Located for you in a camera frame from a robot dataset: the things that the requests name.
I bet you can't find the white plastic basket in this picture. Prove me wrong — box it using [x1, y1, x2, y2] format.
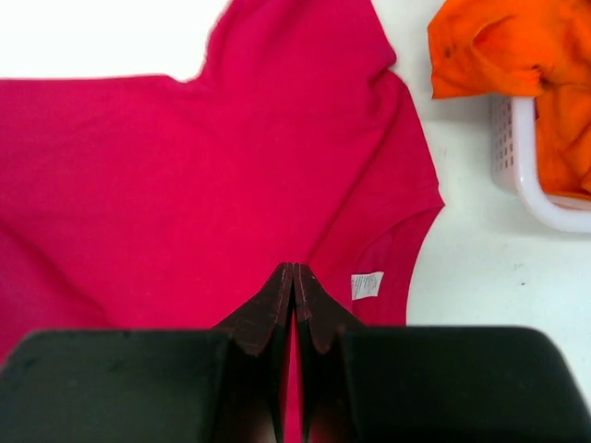
[488, 95, 590, 233]

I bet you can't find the magenta t shirt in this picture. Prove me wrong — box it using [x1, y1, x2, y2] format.
[1, 1, 443, 442]

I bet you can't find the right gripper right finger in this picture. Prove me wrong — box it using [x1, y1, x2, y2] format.
[294, 264, 364, 442]

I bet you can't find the orange t shirt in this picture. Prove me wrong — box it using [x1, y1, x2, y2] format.
[428, 1, 590, 199]

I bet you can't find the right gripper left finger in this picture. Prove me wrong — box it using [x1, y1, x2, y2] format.
[213, 263, 295, 442]

